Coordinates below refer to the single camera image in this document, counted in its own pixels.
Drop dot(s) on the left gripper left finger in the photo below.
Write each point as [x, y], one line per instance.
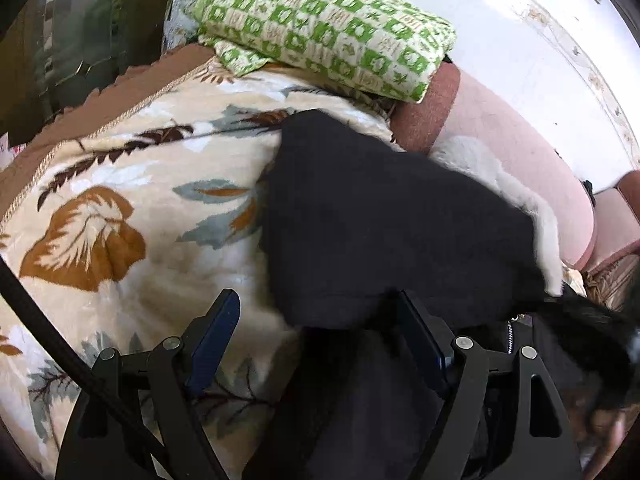
[138, 419]

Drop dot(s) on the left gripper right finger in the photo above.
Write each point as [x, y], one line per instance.
[458, 369]

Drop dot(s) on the black coat with fur collar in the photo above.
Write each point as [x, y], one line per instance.
[349, 222]

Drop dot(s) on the striped beige cushion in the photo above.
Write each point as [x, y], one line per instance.
[612, 285]

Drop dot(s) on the leaf pattern plush blanket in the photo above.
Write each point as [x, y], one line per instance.
[126, 218]

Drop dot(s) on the pink headboard cushion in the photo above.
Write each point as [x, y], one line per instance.
[617, 223]

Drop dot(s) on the long pink bolster pillow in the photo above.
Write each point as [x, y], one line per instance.
[456, 104]

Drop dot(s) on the wooden glass wardrobe door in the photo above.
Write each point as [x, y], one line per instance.
[57, 51]

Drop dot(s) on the green checkered folded quilt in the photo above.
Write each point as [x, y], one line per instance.
[389, 48]

